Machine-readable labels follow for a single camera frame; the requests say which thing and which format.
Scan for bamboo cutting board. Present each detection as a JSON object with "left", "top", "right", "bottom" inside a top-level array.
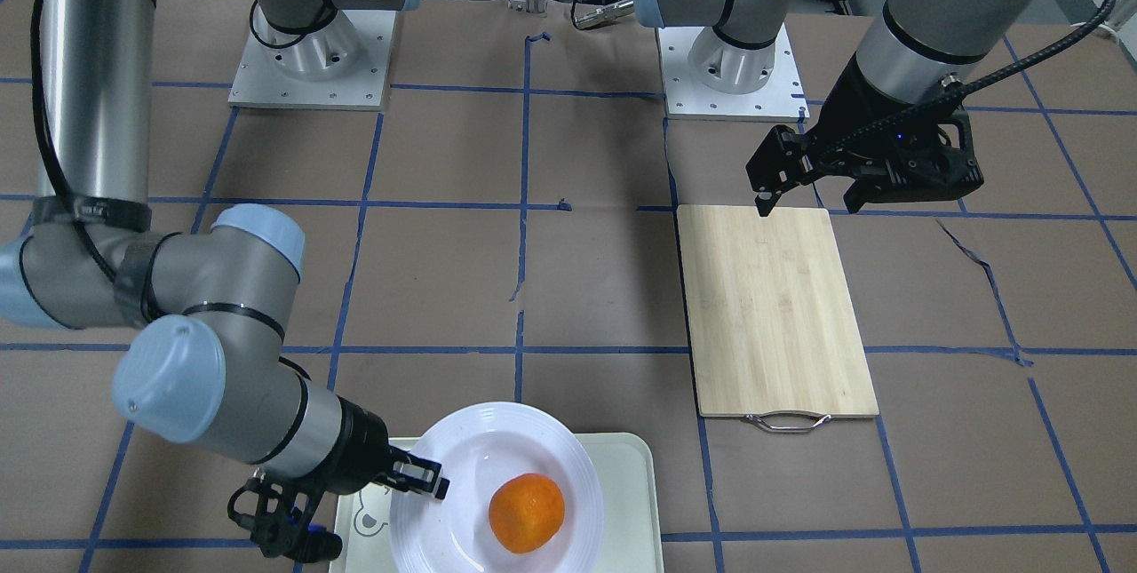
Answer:
[{"left": 677, "top": 204, "right": 879, "bottom": 433}]

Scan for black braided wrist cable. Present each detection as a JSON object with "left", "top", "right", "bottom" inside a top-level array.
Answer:
[{"left": 818, "top": 0, "right": 1120, "bottom": 167}]

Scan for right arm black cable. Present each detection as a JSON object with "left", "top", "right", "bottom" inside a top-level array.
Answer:
[{"left": 28, "top": 0, "right": 116, "bottom": 281}]

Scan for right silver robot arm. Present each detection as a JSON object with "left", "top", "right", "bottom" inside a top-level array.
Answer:
[{"left": 3, "top": 0, "right": 448, "bottom": 497}]

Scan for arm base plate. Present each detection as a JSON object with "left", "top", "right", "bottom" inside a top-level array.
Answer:
[
  {"left": 229, "top": 11, "right": 398, "bottom": 111},
  {"left": 656, "top": 27, "right": 810, "bottom": 123}
]

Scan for orange fruit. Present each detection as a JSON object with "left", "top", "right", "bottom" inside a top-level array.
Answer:
[{"left": 488, "top": 473, "right": 566, "bottom": 555}]

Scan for white round plate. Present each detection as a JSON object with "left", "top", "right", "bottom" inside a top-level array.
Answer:
[{"left": 387, "top": 402, "right": 605, "bottom": 572}]

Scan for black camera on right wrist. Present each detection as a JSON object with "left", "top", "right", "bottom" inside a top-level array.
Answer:
[{"left": 227, "top": 470, "right": 345, "bottom": 564}]

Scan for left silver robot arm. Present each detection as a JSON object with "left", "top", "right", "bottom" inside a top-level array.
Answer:
[{"left": 633, "top": 0, "right": 1117, "bottom": 216}]

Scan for cream bear tray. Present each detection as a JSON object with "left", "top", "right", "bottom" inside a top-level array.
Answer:
[{"left": 329, "top": 433, "right": 664, "bottom": 572}]

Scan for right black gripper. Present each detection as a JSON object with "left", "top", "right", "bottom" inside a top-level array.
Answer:
[{"left": 310, "top": 398, "right": 450, "bottom": 500}]

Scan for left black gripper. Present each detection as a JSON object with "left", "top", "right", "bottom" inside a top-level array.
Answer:
[{"left": 746, "top": 58, "right": 984, "bottom": 218}]

